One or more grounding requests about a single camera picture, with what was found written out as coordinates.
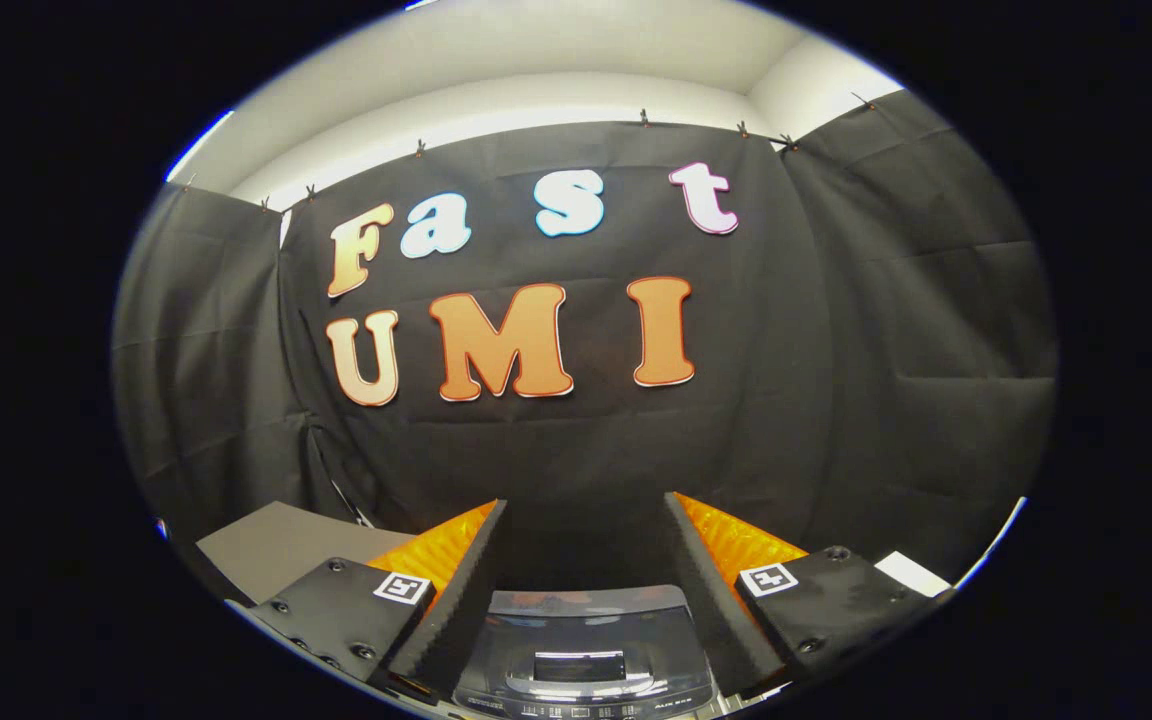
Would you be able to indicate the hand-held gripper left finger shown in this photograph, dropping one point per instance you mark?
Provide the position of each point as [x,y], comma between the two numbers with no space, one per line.
[466,600]

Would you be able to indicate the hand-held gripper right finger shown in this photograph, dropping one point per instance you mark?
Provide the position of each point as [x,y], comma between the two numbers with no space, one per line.
[711,600]

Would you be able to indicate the grey washing machine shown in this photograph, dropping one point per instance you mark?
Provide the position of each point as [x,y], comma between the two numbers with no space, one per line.
[636,709]

